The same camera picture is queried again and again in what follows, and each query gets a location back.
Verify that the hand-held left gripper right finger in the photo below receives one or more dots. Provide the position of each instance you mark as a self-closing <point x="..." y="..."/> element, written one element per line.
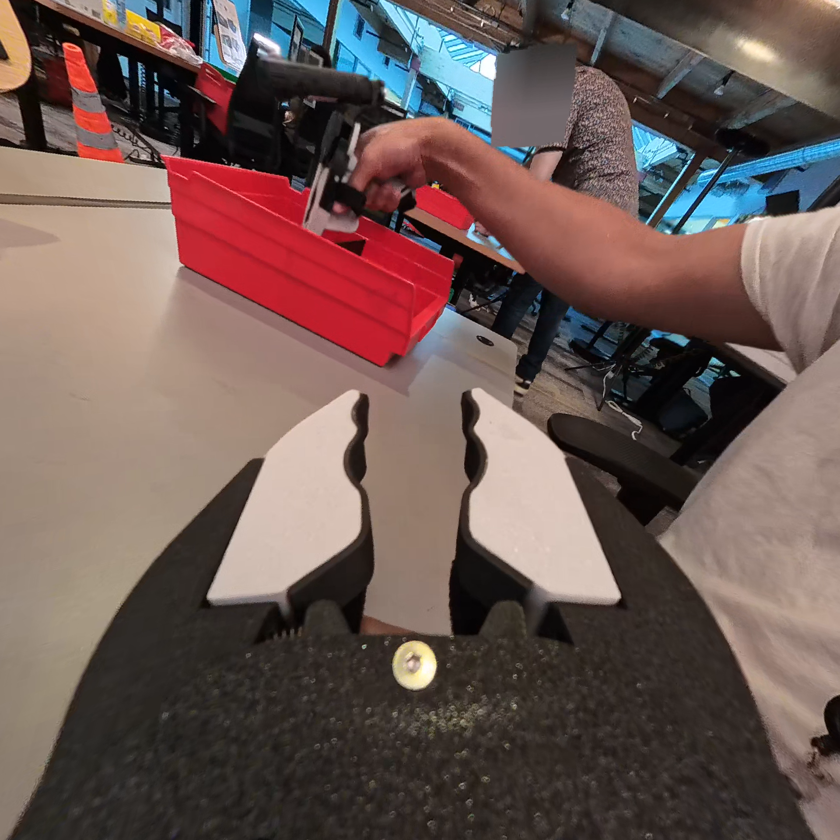
<point x="531" y="512"/>

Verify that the wooden workbench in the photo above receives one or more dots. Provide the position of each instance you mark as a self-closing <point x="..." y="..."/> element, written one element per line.
<point x="131" y="43"/>

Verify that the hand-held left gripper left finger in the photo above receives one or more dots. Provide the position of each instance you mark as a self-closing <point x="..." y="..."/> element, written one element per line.
<point x="295" y="512"/>

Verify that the small red storage bin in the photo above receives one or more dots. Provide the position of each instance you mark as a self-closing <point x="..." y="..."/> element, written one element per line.
<point x="446" y="207"/>
<point x="215" y="98"/>

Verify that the white t-shirt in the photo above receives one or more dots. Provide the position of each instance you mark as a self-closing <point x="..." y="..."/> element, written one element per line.
<point x="774" y="525"/>

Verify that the red plastic bin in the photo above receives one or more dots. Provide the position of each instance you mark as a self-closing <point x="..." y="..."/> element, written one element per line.
<point x="295" y="275"/>

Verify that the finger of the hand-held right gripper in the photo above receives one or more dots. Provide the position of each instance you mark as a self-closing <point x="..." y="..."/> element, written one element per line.
<point x="318" y="210"/>

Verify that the yellow box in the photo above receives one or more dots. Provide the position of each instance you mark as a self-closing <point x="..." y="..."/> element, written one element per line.
<point x="143" y="27"/>

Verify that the grey desk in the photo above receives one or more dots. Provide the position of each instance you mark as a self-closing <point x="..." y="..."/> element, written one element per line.
<point x="131" y="394"/>

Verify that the wooden board with black mat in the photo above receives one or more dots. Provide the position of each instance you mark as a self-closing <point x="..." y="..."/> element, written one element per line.
<point x="19" y="65"/>

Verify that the person's right forearm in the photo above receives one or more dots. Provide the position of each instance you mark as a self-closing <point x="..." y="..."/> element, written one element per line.
<point x="590" y="249"/>

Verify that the orange traffic cone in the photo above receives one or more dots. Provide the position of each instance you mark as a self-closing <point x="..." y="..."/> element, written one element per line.
<point x="88" y="111"/>

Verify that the person's right hand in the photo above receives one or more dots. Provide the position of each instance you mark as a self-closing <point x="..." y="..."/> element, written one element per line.
<point x="407" y="151"/>

